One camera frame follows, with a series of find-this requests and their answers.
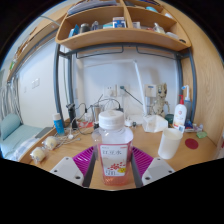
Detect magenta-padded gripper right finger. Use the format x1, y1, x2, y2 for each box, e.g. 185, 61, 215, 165
130, 145, 176, 188

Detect brown tree figurine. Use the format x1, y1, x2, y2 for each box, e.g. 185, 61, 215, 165
151, 82, 171, 118

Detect wooden shelf unit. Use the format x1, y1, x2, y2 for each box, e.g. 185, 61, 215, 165
54, 0, 193, 53

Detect wrapped round bun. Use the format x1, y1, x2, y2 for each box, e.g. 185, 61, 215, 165
41, 135, 58, 151
29, 146, 47, 164

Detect white tissue pack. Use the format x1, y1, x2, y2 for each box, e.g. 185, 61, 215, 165
142, 114, 169, 134

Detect bed with teal bedding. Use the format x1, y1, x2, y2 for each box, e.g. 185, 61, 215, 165
0, 113, 51, 161

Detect blue cylindrical bottle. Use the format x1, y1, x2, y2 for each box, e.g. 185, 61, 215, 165
52, 112, 66, 136

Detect clear drink bottle white cap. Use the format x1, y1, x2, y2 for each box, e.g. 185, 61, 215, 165
91, 109, 134, 187

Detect white plastic cup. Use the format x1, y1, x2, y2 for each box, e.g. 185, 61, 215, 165
157, 127, 184, 160

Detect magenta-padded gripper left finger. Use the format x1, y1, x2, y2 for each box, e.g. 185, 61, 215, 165
49, 145, 98, 189

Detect flat round red coaster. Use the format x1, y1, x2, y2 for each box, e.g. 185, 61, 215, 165
184, 138, 200, 150

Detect white pump bottle red pump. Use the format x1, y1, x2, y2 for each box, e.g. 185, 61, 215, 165
172, 94, 188, 130

